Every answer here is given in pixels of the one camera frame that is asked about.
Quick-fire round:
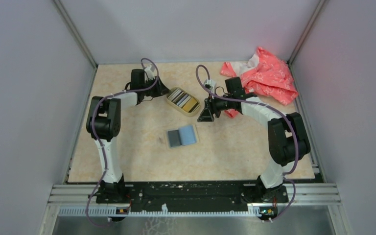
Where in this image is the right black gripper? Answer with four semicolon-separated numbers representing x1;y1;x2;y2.
197;92;233;122

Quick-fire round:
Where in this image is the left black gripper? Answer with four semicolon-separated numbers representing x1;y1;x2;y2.
141;75;171;98

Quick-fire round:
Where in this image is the beige tray of cards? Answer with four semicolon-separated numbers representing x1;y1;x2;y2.
166;87;201;117

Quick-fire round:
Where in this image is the beige card holder wallet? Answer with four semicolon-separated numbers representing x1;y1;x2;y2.
164;124;200;149

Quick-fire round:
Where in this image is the black credit card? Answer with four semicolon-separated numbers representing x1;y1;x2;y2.
166;129;182;148

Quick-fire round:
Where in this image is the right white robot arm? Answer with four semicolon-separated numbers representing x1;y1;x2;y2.
197;77;311;202

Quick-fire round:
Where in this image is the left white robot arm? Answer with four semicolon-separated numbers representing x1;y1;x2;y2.
86;66;169;203

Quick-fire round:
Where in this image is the pink crumpled cloth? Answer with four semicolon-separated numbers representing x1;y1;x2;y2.
220;47;299;106

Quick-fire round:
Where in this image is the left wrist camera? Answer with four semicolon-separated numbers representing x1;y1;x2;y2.
144;64;156;80

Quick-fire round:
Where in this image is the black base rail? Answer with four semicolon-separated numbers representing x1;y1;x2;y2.
94;180;289;212

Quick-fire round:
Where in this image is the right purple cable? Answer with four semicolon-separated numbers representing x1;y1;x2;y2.
195;65;300;222

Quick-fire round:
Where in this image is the purple cable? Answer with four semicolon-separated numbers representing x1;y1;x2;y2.
195;65;300;222
85;57;160;228

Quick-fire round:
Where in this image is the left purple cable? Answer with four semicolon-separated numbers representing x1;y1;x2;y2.
85;57;160;228

